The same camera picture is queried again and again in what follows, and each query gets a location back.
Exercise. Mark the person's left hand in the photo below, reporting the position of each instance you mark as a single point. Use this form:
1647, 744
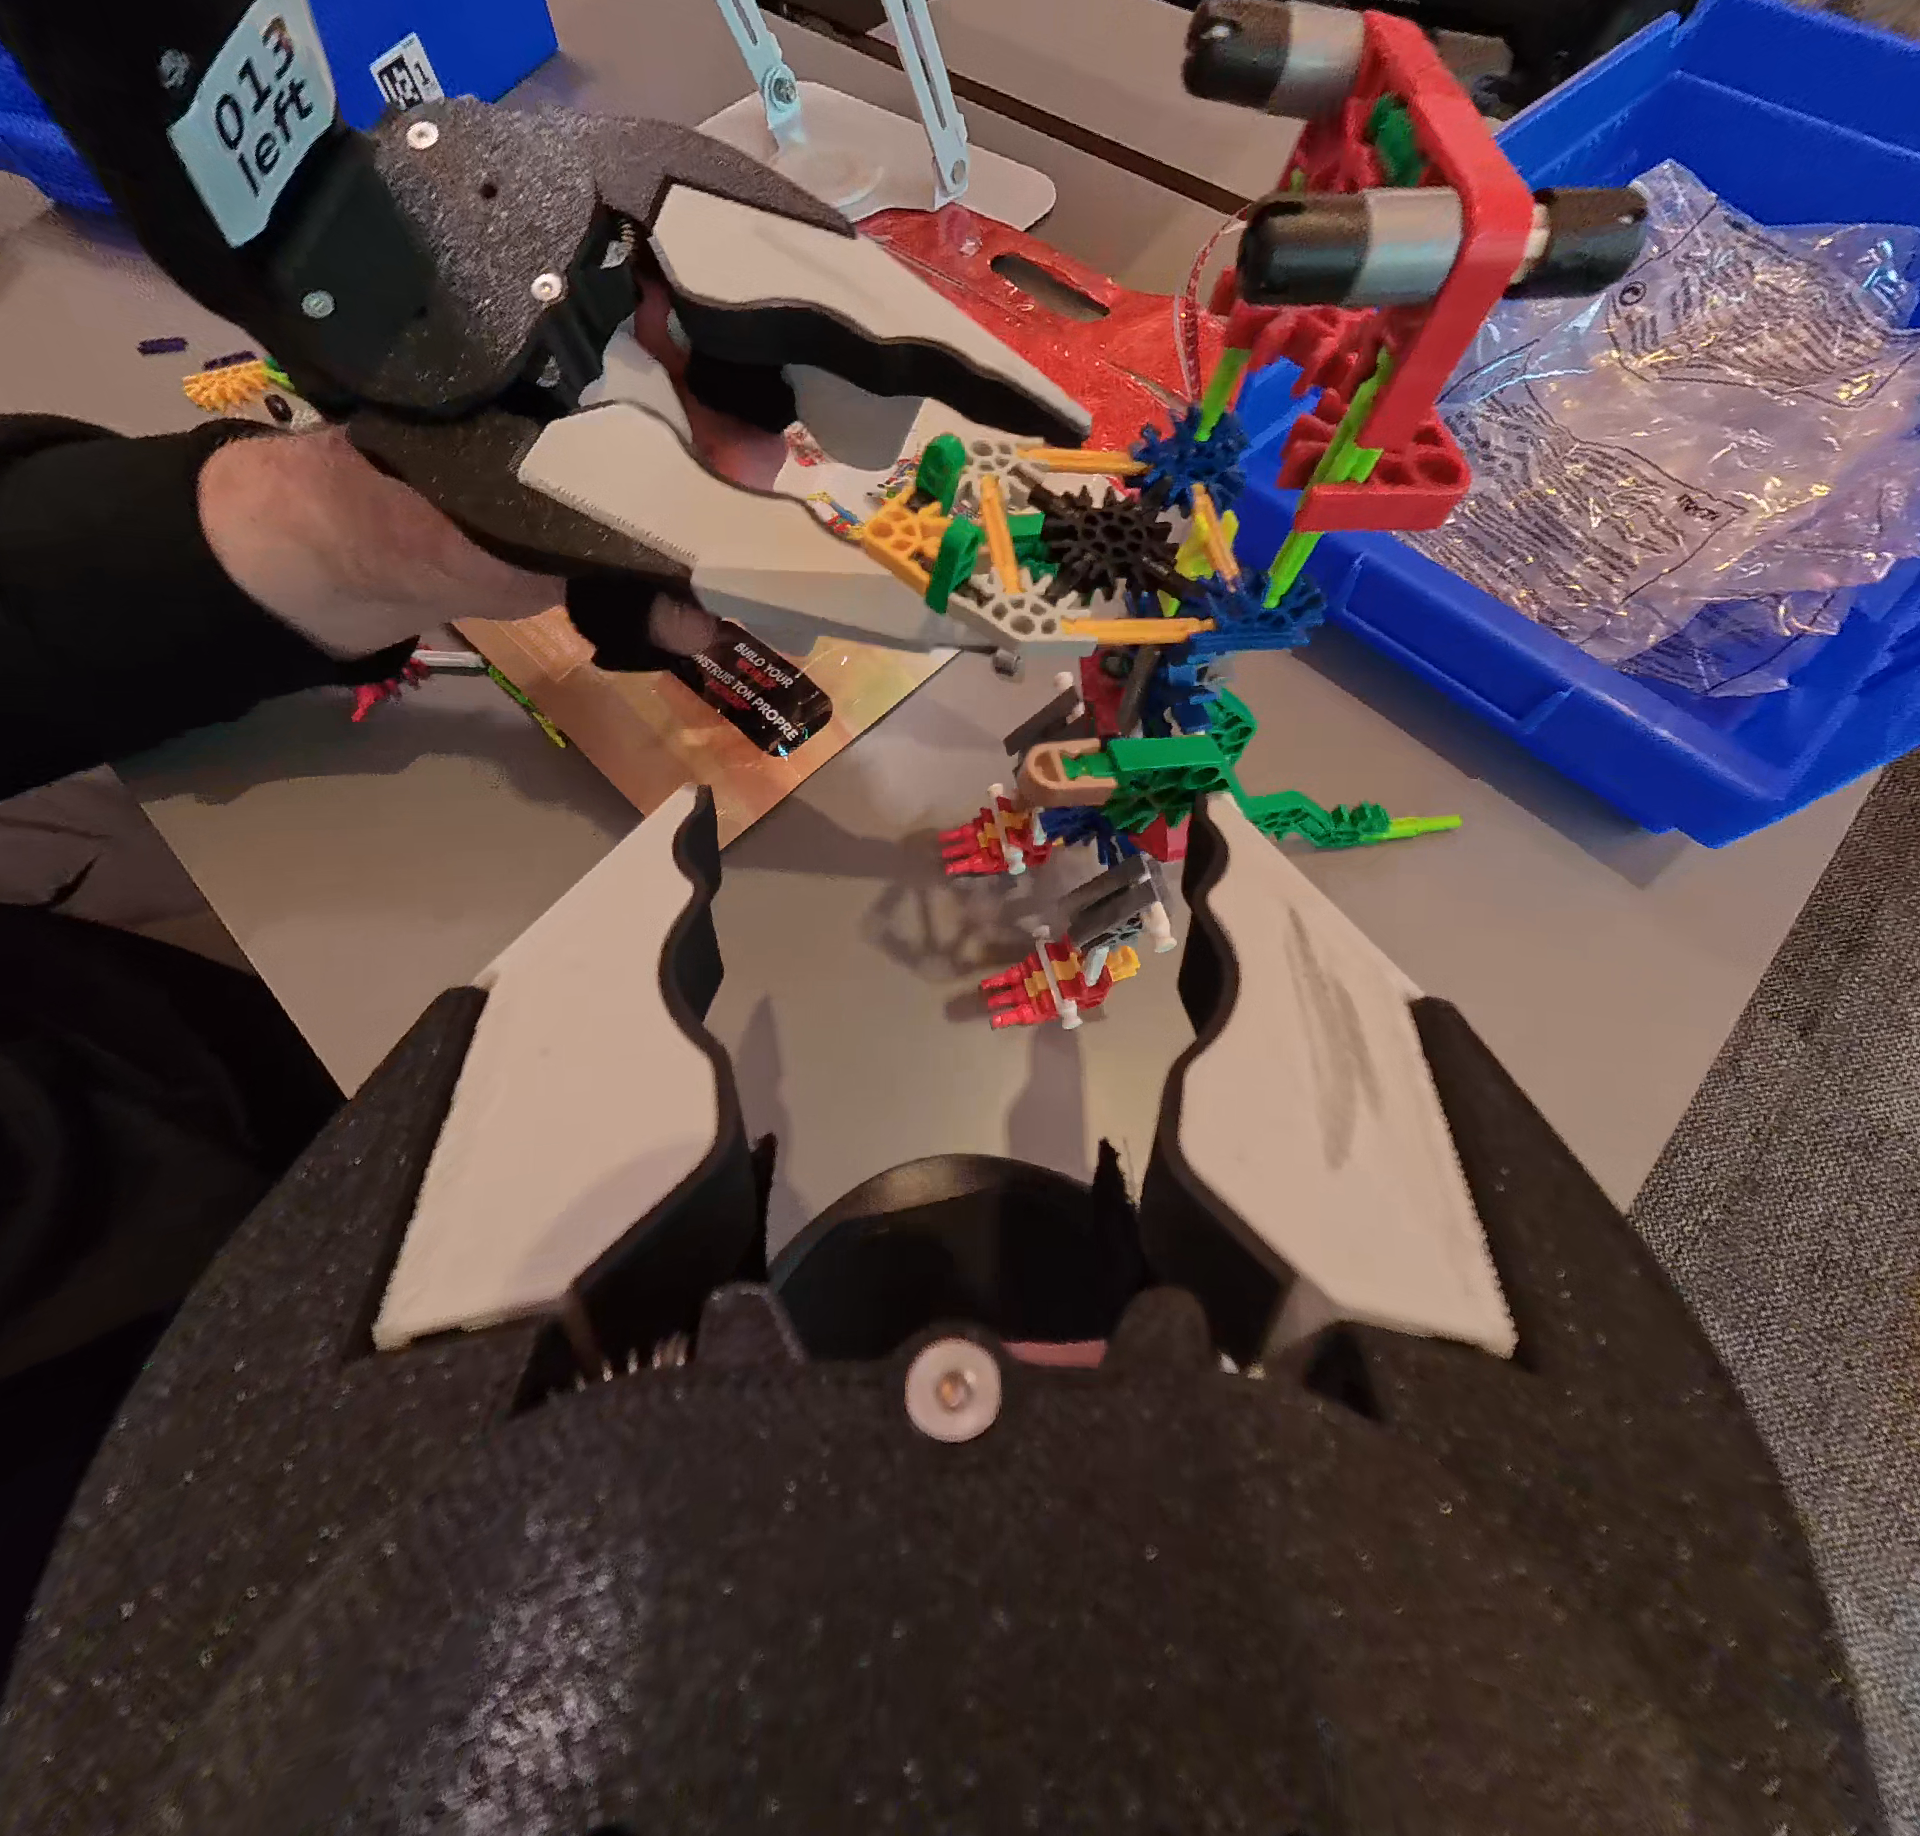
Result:
330, 546

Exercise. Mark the person's left forearm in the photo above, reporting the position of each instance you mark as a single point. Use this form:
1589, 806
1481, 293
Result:
90, 592

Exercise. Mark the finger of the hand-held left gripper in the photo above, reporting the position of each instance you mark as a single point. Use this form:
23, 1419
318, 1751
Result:
839, 290
751, 560

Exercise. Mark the crumpled clear plastic bag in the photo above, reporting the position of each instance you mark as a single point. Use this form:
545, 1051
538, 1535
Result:
1726, 440

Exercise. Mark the green clip connector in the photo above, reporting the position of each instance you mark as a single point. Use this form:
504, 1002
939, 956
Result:
946, 467

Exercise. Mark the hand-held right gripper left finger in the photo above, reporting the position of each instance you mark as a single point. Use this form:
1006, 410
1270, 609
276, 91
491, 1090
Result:
571, 1117

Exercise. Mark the white document stand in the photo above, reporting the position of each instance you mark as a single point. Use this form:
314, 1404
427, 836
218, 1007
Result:
900, 186

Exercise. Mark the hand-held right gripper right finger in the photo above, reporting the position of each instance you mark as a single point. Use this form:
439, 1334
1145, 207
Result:
1335, 1117

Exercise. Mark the red connector on white rod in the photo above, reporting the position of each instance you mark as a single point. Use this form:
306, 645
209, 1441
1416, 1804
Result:
392, 690

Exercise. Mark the red yellow toy assembly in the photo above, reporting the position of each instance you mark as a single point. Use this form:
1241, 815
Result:
1050, 973

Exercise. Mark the small multicolour toy model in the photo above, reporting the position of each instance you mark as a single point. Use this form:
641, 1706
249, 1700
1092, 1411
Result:
1111, 539

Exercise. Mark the yellow-green clip connector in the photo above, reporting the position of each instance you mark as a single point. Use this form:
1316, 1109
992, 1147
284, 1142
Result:
526, 703

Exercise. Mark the red toy model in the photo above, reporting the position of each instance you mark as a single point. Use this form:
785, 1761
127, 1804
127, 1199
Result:
1461, 172

